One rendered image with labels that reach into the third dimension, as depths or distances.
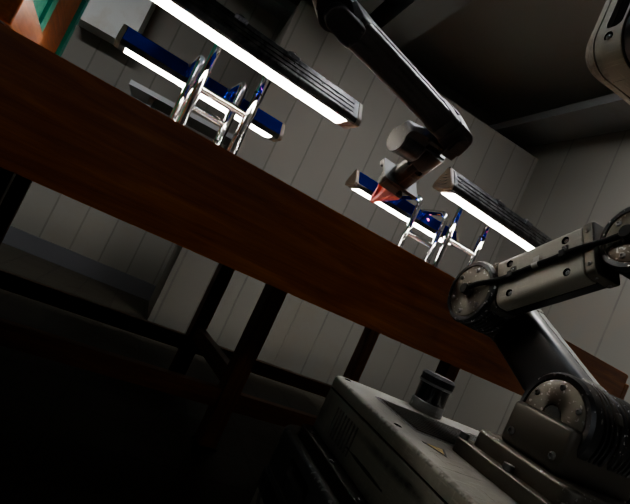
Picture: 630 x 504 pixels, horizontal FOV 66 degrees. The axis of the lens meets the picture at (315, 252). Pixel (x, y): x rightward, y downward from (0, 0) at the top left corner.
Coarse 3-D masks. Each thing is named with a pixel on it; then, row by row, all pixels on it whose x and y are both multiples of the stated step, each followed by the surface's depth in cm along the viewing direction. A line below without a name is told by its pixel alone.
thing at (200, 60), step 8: (200, 56) 149; (192, 64) 158; (200, 64) 148; (192, 72) 148; (192, 80) 148; (184, 88) 148; (232, 88) 165; (240, 88) 155; (184, 96) 148; (240, 96) 155; (176, 104) 147; (184, 104) 149; (240, 104) 156; (176, 112) 147; (200, 112) 151; (208, 112) 152; (232, 112) 154; (216, 120) 153; (224, 120) 154; (232, 120) 156; (224, 128) 154; (216, 136) 154; (224, 136) 155
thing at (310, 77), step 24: (192, 0) 105; (216, 24) 108; (240, 24) 112; (240, 48) 112; (264, 48) 114; (288, 72) 116; (312, 72) 122; (312, 96) 120; (336, 96) 124; (360, 120) 127
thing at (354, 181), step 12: (348, 180) 198; (360, 180) 194; (372, 180) 199; (372, 192) 196; (396, 204) 203; (408, 204) 208; (408, 216) 206; (420, 216) 210; (432, 228) 212; (456, 240) 220
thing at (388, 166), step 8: (384, 160) 108; (384, 168) 107; (392, 168) 109; (400, 168) 106; (408, 168) 105; (416, 168) 104; (384, 176) 106; (392, 176) 107; (400, 176) 106; (408, 176) 106; (416, 176) 105; (400, 184) 107; (408, 184) 107; (408, 192) 109; (416, 192) 111
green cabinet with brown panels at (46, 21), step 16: (48, 0) 128; (64, 0) 149; (80, 0) 175; (48, 16) 132; (64, 16) 161; (80, 16) 182; (48, 32) 149; (64, 32) 175; (48, 48) 161; (64, 48) 182
